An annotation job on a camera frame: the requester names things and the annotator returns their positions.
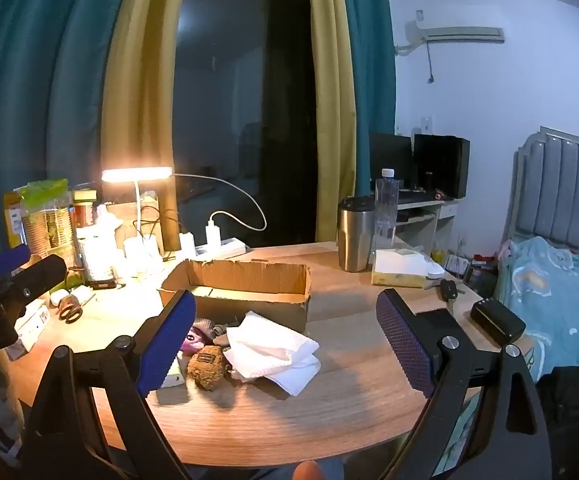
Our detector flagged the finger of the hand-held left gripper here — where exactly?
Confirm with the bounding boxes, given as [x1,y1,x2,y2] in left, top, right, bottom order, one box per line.
[0,254,68,311]
[0,243,32,281]

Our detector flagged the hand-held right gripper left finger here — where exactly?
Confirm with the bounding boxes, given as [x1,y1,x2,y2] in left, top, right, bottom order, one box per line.
[22,289,197,480]

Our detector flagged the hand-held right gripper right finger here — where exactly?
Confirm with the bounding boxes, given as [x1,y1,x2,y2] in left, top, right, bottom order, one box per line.
[376,289,553,480]

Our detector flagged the cartoon print tissue pack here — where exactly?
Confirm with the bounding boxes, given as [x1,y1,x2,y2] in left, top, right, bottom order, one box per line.
[161,357,186,389]

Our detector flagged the brown fuzzy plush pouch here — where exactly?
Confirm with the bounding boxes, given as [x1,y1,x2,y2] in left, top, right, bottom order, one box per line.
[187,344,231,392]

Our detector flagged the grey sock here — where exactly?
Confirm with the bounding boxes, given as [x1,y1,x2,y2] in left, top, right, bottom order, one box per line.
[211,321,244,347]

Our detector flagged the cardboard box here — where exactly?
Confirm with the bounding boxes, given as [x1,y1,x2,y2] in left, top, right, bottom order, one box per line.
[158,258,313,335]

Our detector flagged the person's right hand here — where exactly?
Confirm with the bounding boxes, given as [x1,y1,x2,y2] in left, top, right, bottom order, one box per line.
[293,460,328,480]

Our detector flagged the white small carton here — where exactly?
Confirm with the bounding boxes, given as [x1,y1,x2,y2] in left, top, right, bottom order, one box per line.
[6,299,53,353]

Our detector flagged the black car key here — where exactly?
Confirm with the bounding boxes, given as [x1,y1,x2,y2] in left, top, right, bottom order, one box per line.
[438,278,466,304]

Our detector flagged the yellow tissue box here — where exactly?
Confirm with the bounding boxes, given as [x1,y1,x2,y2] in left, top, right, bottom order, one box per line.
[371,248,446,289]

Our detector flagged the black rectangular case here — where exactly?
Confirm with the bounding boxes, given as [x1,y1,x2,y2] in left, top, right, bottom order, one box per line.
[470,297,527,346]

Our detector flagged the white power strip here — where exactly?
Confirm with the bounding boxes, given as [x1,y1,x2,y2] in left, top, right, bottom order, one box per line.
[178,239,247,262]

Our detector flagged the stainless steel tumbler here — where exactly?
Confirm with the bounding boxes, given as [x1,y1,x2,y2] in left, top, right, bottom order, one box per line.
[337,196,377,273]

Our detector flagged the white computer desk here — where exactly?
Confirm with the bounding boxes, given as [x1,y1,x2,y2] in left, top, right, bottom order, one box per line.
[393,191,459,253]

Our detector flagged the clear plastic water bottle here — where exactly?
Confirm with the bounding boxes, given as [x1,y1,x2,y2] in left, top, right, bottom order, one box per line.
[373,168,400,252]

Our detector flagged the white desk lamp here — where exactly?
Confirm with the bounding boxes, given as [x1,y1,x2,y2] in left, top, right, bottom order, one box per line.
[100,165,174,263]

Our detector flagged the light blue printed blanket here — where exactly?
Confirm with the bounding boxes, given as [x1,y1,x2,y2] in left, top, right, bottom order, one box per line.
[497,236,579,413]

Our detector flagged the teal curtain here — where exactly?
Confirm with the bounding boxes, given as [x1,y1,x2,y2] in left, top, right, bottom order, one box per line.
[0,0,137,261]
[338,0,398,196]

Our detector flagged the dark cloth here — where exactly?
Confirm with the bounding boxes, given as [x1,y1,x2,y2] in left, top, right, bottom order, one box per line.
[537,364,579,480]

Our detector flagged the black computer tower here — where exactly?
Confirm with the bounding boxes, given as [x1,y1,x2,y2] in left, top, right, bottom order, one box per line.
[413,133,471,200]

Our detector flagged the black computer monitor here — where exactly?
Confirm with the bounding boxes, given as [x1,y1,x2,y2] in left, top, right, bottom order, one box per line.
[368,131,413,192]

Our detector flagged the grey padded headboard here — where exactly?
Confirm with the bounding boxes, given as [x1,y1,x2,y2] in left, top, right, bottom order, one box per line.
[501,126,579,257]

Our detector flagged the yellow curtain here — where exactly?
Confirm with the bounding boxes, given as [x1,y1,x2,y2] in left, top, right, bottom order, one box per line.
[305,0,359,247]
[100,0,192,253]

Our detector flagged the white air conditioner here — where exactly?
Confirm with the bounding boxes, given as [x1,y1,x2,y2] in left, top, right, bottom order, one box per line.
[394,19,505,57]

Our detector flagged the black-handled scissors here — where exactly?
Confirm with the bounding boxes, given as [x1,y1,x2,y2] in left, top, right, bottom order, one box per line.
[58,294,84,323]

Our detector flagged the white charging cable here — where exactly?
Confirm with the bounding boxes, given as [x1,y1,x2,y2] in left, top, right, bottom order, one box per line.
[172,173,268,232]

